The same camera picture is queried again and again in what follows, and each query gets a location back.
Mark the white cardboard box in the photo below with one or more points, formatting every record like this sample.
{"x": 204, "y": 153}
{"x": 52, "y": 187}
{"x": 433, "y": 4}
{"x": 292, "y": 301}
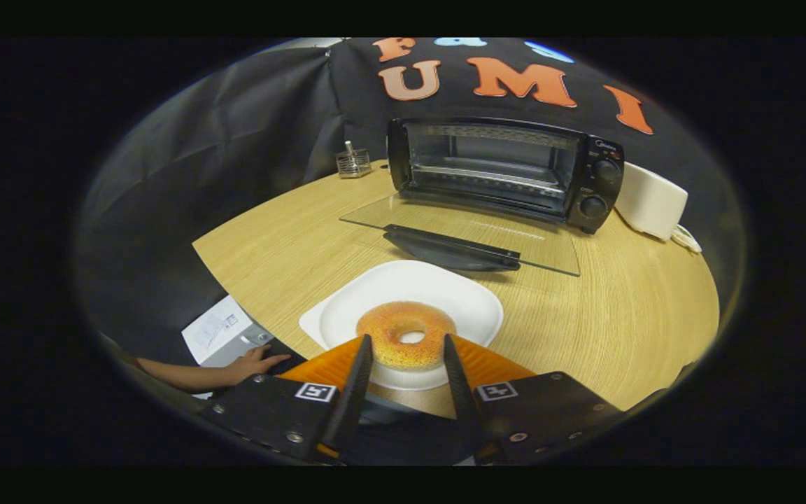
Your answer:
{"x": 214, "y": 332}

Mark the black backdrop cloth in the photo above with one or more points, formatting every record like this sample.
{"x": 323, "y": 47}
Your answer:
{"x": 235, "y": 140}

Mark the white plate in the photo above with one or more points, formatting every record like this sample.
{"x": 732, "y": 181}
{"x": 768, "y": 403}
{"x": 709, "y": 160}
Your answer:
{"x": 410, "y": 280}

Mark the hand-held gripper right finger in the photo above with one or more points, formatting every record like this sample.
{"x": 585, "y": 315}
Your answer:
{"x": 464, "y": 399}

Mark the white box-shaped appliance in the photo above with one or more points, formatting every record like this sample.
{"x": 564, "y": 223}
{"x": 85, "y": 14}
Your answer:
{"x": 648, "y": 199}

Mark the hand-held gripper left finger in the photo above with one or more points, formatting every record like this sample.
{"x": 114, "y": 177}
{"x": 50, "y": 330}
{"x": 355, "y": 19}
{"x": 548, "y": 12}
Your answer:
{"x": 350, "y": 399}

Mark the black toaster oven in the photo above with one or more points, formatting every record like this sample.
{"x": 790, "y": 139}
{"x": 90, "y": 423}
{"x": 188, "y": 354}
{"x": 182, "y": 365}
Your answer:
{"x": 602, "y": 189}

